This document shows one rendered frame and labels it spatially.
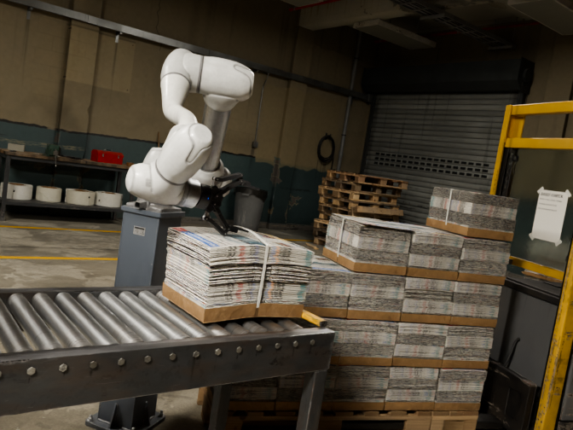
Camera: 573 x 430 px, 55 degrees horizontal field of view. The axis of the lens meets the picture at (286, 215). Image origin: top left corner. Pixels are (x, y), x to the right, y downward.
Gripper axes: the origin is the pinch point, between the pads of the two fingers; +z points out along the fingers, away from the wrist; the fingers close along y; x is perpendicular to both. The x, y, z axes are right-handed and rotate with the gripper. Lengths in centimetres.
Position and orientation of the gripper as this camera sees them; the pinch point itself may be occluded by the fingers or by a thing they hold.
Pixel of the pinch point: (249, 208)
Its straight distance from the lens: 176.2
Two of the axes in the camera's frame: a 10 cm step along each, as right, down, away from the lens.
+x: 5.9, 1.8, -7.9
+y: -2.7, 9.6, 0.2
